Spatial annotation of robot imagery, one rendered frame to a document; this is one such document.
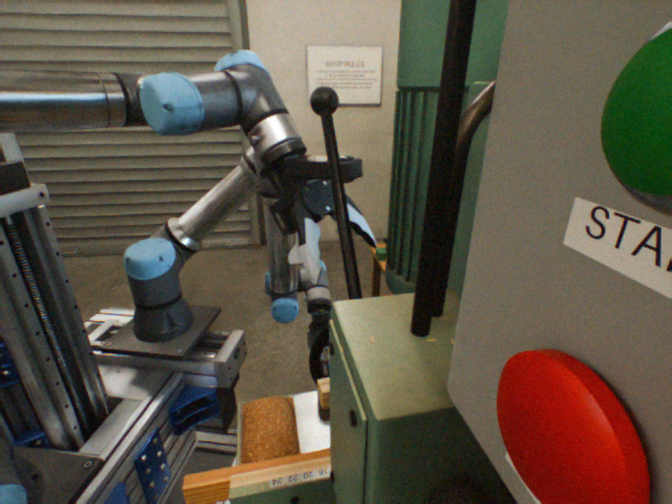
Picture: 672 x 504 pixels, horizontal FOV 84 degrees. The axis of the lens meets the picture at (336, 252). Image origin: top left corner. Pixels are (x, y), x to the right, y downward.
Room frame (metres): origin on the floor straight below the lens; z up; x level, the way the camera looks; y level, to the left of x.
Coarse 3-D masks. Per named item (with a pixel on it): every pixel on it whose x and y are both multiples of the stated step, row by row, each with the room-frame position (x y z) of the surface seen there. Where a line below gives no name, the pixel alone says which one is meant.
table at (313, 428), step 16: (304, 400) 0.50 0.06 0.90; (240, 416) 0.47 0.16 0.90; (304, 416) 0.47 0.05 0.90; (320, 416) 0.47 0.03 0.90; (240, 432) 0.43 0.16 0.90; (304, 432) 0.43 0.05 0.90; (320, 432) 0.43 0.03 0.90; (240, 448) 0.41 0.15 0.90; (304, 448) 0.41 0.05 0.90; (320, 448) 0.41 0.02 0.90; (240, 464) 0.38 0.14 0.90
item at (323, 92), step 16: (320, 96) 0.47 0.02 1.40; (336, 96) 0.48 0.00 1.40; (320, 112) 0.47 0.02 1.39; (336, 144) 0.44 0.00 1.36; (336, 160) 0.42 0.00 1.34; (336, 176) 0.41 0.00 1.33; (336, 192) 0.40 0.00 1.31; (336, 208) 0.39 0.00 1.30; (352, 240) 0.36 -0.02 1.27; (352, 256) 0.35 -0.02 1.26; (352, 272) 0.34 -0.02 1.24; (352, 288) 0.33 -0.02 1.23
